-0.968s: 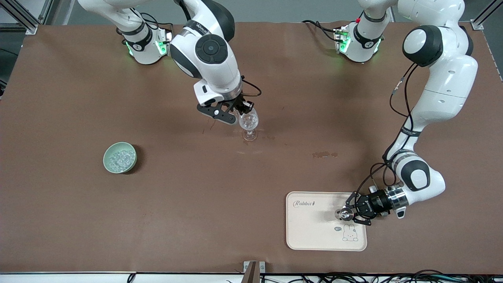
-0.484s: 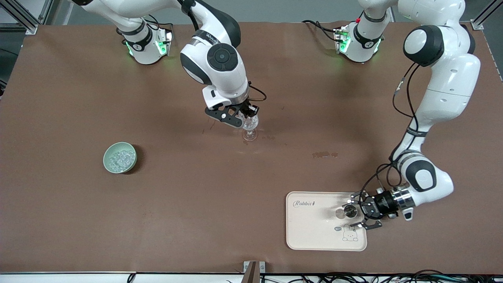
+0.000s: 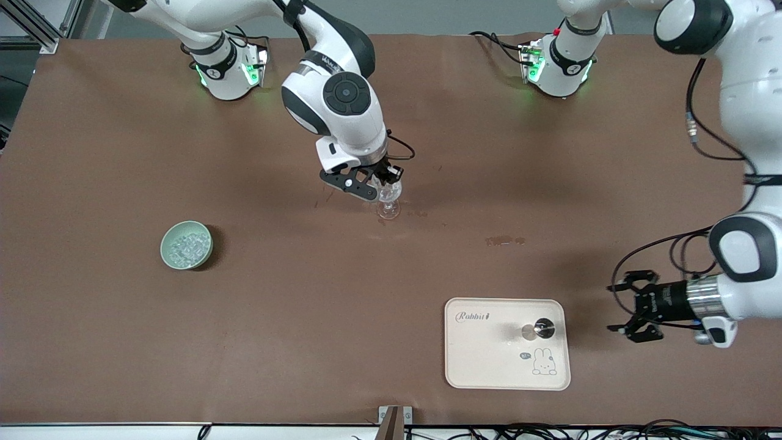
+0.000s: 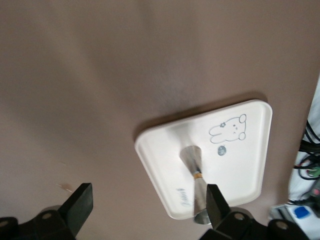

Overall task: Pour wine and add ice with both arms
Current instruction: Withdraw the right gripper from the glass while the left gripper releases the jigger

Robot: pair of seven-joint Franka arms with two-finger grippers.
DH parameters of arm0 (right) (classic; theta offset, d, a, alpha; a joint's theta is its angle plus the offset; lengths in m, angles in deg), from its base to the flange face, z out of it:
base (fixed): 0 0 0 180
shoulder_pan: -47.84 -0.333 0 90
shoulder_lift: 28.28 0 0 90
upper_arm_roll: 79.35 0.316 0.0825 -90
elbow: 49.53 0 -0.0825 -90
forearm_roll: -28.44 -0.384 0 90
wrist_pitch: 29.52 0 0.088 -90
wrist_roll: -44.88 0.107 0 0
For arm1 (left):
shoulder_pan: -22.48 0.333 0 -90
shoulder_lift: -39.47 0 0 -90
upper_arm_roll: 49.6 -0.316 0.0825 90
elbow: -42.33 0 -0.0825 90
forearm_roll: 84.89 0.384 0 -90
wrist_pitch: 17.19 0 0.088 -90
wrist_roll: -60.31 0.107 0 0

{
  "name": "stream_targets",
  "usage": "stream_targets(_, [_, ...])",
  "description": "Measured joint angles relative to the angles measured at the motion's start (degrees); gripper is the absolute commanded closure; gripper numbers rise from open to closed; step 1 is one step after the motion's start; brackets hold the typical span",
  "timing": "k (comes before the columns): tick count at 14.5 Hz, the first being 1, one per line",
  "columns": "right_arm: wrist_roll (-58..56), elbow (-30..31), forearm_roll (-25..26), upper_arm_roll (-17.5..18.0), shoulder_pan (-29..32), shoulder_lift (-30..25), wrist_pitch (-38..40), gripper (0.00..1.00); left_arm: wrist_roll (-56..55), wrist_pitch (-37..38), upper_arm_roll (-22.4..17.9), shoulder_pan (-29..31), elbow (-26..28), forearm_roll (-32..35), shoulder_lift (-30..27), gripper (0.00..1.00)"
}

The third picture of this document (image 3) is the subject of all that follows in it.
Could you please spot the pale green ceramic bowl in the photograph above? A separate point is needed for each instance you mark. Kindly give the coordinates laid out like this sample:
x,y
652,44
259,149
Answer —
x,y
167,260

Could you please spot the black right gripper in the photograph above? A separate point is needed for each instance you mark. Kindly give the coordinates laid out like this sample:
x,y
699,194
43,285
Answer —
x,y
382,169

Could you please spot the clear stemmed wine glass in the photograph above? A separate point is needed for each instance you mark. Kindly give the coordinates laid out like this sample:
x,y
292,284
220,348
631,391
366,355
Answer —
x,y
390,211

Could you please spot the steel double jigger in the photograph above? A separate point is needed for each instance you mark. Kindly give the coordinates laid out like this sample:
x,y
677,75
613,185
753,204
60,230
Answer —
x,y
544,328

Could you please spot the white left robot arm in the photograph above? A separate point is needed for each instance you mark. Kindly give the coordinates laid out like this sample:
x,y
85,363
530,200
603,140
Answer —
x,y
751,91

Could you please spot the grey metal bracket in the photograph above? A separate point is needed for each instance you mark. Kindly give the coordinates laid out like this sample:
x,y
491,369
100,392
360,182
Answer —
x,y
406,415

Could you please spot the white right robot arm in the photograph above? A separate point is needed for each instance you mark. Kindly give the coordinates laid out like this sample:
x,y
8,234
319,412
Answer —
x,y
348,122

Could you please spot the clear ice cubes pile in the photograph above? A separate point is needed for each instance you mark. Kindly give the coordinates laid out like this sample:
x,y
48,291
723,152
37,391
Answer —
x,y
188,247

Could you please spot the aluminium profile frame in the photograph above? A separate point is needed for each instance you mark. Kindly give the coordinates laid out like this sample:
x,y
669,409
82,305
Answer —
x,y
46,40

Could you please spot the cream rabbit print tray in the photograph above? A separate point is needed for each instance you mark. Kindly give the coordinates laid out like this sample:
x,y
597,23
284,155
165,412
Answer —
x,y
489,354

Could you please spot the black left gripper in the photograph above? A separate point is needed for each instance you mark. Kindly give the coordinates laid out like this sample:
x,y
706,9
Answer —
x,y
664,302

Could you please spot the brown paper table cover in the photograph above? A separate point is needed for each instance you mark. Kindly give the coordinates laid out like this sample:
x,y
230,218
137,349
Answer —
x,y
305,336

